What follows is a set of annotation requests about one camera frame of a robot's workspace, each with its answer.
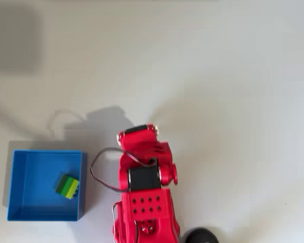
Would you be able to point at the red gripper, black servo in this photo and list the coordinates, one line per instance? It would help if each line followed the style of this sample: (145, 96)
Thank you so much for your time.
(136, 139)

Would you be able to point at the green lego block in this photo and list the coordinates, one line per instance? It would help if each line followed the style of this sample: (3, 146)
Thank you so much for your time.
(67, 187)

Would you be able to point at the red robot arm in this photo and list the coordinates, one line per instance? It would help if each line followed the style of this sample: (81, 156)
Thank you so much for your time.
(147, 207)

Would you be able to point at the blue plastic bin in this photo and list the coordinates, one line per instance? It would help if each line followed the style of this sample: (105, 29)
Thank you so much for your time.
(40, 182)

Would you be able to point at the black round object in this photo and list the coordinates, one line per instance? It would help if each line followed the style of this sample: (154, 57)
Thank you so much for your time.
(200, 236)

